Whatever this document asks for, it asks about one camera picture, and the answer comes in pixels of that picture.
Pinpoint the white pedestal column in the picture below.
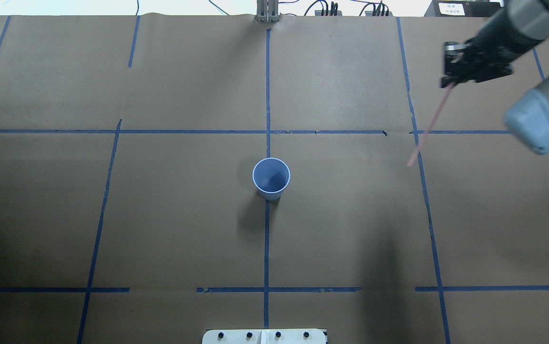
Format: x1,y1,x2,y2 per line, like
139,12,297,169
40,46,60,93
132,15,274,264
202,328,329,344

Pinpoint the aluminium frame post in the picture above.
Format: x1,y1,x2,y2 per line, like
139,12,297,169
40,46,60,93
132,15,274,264
255,0,280,22

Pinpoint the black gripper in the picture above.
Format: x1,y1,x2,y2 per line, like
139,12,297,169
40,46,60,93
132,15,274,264
441,41,513,88

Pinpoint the blue ribbed cup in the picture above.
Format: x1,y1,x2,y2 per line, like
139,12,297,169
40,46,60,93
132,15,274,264
251,157,291,201

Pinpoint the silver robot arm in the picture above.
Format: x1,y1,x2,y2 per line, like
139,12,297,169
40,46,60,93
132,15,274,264
440,0,549,155

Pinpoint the pink chopstick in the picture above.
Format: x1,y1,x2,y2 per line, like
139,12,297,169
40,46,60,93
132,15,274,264
406,82,456,167

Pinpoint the black box with label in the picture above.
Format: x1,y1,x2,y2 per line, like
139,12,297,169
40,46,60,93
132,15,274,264
423,0,502,18

